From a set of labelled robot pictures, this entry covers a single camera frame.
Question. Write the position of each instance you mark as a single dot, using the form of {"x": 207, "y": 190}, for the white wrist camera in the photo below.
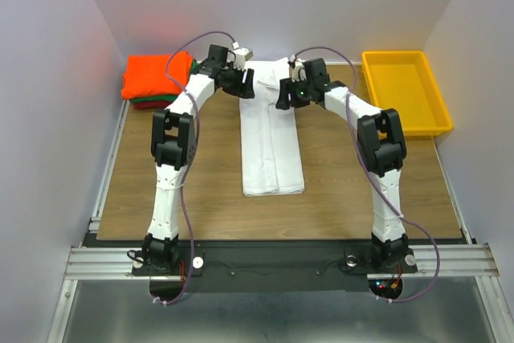
{"x": 242, "y": 55}
{"x": 297, "y": 69}

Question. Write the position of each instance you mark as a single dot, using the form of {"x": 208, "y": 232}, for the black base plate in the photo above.
{"x": 273, "y": 266}

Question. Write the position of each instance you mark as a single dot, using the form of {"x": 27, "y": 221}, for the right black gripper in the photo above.
{"x": 286, "y": 86}

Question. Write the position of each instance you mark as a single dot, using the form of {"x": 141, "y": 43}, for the orange folded t shirt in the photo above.
{"x": 152, "y": 74}

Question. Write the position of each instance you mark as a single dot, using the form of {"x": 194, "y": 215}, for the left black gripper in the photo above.
{"x": 241, "y": 88}

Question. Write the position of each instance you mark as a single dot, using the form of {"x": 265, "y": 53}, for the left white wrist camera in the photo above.
{"x": 242, "y": 55}

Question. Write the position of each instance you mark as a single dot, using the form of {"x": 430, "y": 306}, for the yellow plastic tray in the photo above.
{"x": 404, "y": 81}

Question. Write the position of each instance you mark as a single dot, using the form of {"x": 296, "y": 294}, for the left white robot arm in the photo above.
{"x": 174, "y": 142}

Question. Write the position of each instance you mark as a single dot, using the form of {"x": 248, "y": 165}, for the white t shirt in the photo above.
{"x": 270, "y": 150}

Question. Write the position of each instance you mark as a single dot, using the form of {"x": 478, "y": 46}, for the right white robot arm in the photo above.
{"x": 380, "y": 145}

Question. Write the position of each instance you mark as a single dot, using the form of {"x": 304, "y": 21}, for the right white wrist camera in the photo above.
{"x": 297, "y": 69}

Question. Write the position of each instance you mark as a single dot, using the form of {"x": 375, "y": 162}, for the red folded t shirt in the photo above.
{"x": 151, "y": 104}

